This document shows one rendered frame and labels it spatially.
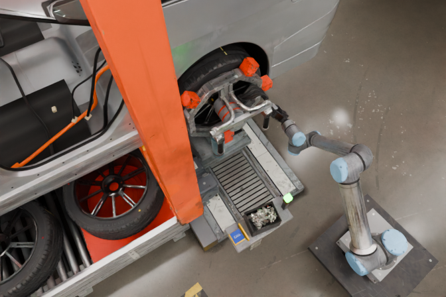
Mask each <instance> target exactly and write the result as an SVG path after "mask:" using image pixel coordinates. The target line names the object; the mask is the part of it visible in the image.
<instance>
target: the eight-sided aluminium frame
mask: <svg viewBox="0 0 446 297"><path fill-rule="evenodd" d="M224 80H225V81H224ZM239 80H242V81H245V82H250V83H252V85H257V86H258V87H259V88H261V87H262V84H263V82H262V81H263V80H262V79H261V78H260V77H259V75H258V74H256V73H254V75H253V76H252V77H250V76H246V75H245V74H244V73H243V71H241V69H240V68H236V69H233V70H232V71H230V72H228V73H226V74H224V75H222V76H220V77H218V78H216V79H214V80H212V81H209V82H207V83H205V84H204V85H203V86H202V87H201V89H200V90H199V91H198V93H197V95H198V96H199V98H200V99H201V102H200V103H199V104H198V106H197V107H196V108H195V109H191V108H185V110H184V111H183V113H184V117H185V123H186V129H187V131H188V132H189V134H190V135H191V136H192V137H211V136H210V130H211V129H212V128H214V127H216V126H219V125H221V124H223V122H222V121H221V122H219V123H217V124H215V125H213V126H211V127H202V126H195V122H194V116H195V115H196V113H197V112H198V111H199V110H200V108H201V107H202V106H203V105H204V104H205V102H206V101H207V100H208V98H209V97H210V96H211V95H212V94H213V93H215V92H217V91H219V90H221V89H222V88H225V87H227V86H229V85H230V84H233V83H235V82H237V81H239ZM222 81H223V82H222ZM220 82H221V83H220ZM260 99H261V97H260V96H258V97H256V98H254V99H247V100H246V102H245V103H244V105H245V106H247V107H254V106H255V105H256V104H257V103H258V102H259V101H260ZM240 109H241V110H242V111H243V113H244V114H245V113H247V112H248V111H245V110H243V109H242V108H241V107H240Z"/></svg>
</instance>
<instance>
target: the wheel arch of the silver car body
mask: <svg viewBox="0 0 446 297"><path fill-rule="evenodd" d="M238 42H239V43H240V44H241V46H242V47H243V48H244V49H245V51H246V52H247V53H248V54H249V55H250V56H251V57H252V58H254V60H255V61H256V62H257V63H258V64H259V65H260V66H259V68H260V72H261V77H262V76H264V75H268V77H269V76H270V73H271V60H270V57H269V54H268V52H267V50H266V49H265V48H264V47H263V46H261V45H259V44H257V43H255V42H250V41H238ZM232 43H235V42H231V43H228V44H232ZM225 45H227V44H225ZM225 45H222V46H225ZM220 47H221V46H219V47H218V48H220ZM215 49H216V48H215ZM215 49H214V50H215ZM211 51H212V50H211ZM211 51H210V52H211ZM208 53H209V52H208ZM206 54H207V53H206ZM206 54H205V55H206ZM203 56H204V55H203ZM200 58H202V56H201V57H200ZM200 58H199V59H200ZM199 59H198V60H199ZM196 61H197V60H196ZM196 61H195V62H196ZM193 64H194V63H192V64H191V65H193ZM191 65H190V66H191ZM190 66H189V67H190ZM189 67H188V68H189ZM186 70H187V69H186ZM179 77H181V75H180V76H179ZM177 80H178V79H177Z"/></svg>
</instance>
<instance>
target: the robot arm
mask: <svg viewBox="0 0 446 297"><path fill-rule="evenodd" d="M272 107H273V108H272ZM272 107H270V108H271V110H272V111H273V112H272V116H271V117H272V118H273V119H275V120H277V121H279V122H280V123H281V129H282V130H283V131H284V133H285V134H286V135H287V136H288V137H289V140H288V146H287V150H288V153H289V154H291V155H293V156H297V155H299V154H300V153H301V151H302V150H305V149H307V148H309V147H317V148H319V149H323V150H325V151H328V152H331V153H334V154H337V155H339V156H341V157H340V158H337V159H336V160H334V161H333V162H332V163H331V166H330V171H331V175H332V176H333V178H334V180H335V181H336V182H338V184H339V188H340V193H341V197H342V202H343V206H344V211H345V214H346V220H347V223H348V228H349V231H350V237H351V242H350V243H349V247H350V250H349V251H347V253H346V254H345V257H346V259H347V261H348V263H349V265H350V266H351V267H352V269H353V270H354V271H355V272H356V273H357V274H359V275H360V276H364V275H365V274H369V273H370V272H372V271H373V270H375V269H377V268H379V267H386V266H388V265H390V264H391V263H392V262H393V261H394V259H395V258H396V257H398V256H400V255H403V254H404V253H405V252H406V251H407V248H408V242H407V240H406V238H405V237H404V235H403V234H402V233H401V232H399V231H398V230H395V229H387V230H385V231H384V232H383V233H381V234H379V235H373V236H371V232H370V227H369V223H368V217H367V213H366V207H365V203H364V197H363V194H362V188H361V184H360V175H359V174H360V173H361V172H364V171H365V170H367V169H368V168H369V167H370V165H371V164H372V161H373V155H372V151H371V150H370V149H369V148H368V147H367V146H366V145H362V144H355V145H352V144H350V143H346V142H342V141H338V140H336V139H332V138H329V137H325V136H322V135H321V134H320V132H318V131H311V132H310V133H307V134H306V135H304V134H303V133H302V132H301V130H300V129H299V128H298V126H296V124H295V122H293V121H292V120H290V119H288V116H289V115H288V114H287V113H286V111H284V110H282V109H281V107H280V106H278V105H276V104H274V103H273V105H272Z"/></svg>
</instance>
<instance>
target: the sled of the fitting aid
mask: <svg viewBox="0 0 446 297"><path fill-rule="evenodd" d="M242 130H243V131H242V133H243V134H244V139H242V140H241V141H239V142H237V143H235V144H233V145H232V146H230V147H228V148H226V149H225V155H224V156H223V157H222V158H215V157H214V156H211V157H210V158H207V159H206V160H204V161H201V159H200V157H199V155H198V154H197V153H196V151H195V149H194V148H193V146H192V145H191V143H190V148H191V152H192V154H195V155H197V157H198V159H199V161H200V162H201V163H202V165H203V167H204V168H205V169H206V168H208V167H209V166H212V165H213V164H215V163H217V162H218V161H220V160H222V159H224V158H226V157H227V156H229V155H231V154H233V153H235V152H236V151H238V150H240V149H242V148H244V147H246V146H247V145H249V144H251V138H250V136H249V135H248V134H247V132H246V131H245V130H244V128H243V129H242Z"/></svg>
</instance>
